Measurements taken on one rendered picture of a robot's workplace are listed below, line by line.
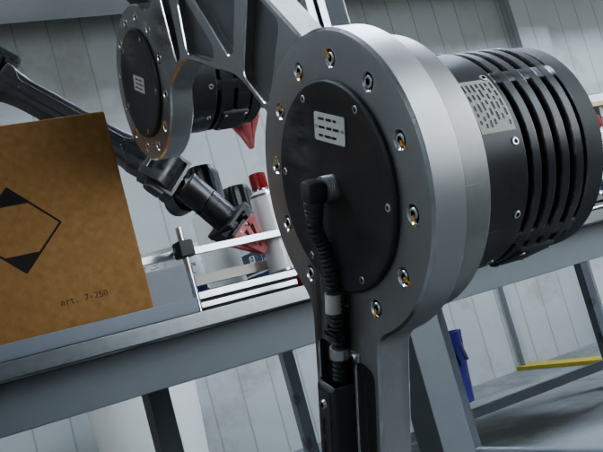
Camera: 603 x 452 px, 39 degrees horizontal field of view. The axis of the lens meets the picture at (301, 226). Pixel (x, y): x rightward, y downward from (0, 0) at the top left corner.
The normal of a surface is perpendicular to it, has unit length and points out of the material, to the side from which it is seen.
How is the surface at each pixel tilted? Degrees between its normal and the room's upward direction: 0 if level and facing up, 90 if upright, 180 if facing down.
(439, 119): 85
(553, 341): 90
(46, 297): 90
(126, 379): 90
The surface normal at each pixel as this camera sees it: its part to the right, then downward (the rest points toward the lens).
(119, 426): -0.29, 0.05
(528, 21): 0.42, -0.20
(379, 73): -0.87, 0.19
